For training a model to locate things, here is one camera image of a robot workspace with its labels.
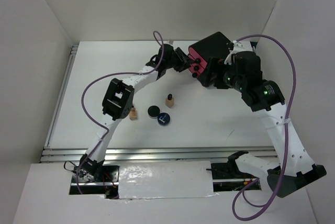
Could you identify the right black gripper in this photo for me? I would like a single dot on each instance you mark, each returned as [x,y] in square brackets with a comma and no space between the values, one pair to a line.
[215,65]

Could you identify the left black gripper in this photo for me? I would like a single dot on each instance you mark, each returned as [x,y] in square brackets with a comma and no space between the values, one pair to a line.
[184,60]

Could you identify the pink top drawer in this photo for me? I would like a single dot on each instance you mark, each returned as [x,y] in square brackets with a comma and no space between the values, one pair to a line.
[195,56]

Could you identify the black drawer organizer case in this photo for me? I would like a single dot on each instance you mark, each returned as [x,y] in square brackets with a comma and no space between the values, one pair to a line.
[216,45]

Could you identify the black lid powder jar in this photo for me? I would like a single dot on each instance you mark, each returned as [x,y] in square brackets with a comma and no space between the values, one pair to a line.
[153,111]

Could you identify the blue lid F powder jar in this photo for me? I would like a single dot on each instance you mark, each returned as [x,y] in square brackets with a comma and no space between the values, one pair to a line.
[163,119]

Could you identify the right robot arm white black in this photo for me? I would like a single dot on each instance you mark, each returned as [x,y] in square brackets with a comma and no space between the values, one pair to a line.
[296,168]

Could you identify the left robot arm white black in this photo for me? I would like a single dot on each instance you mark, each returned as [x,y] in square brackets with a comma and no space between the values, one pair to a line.
[118,101]

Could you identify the square foundation bottle black cap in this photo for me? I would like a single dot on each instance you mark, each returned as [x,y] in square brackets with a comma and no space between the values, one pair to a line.
[169,101]

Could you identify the BB foundation pump bottle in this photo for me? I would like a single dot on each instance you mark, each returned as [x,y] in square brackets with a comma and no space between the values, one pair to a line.
[133,115]

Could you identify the white foil-taped board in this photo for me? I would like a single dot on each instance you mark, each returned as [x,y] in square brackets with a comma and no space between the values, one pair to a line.
[174,179]

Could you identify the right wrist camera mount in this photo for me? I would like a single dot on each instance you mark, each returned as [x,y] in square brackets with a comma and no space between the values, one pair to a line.
[238,46]

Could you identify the aluminium left rail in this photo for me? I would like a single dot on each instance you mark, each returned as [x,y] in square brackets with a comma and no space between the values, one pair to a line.
[61,94]

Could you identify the aluminium rail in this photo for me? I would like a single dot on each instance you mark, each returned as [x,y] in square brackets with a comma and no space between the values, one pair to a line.
[61,94]
[156,154]

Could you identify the aluminium front rail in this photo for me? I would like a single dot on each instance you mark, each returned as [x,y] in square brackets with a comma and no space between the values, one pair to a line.
[156,154]

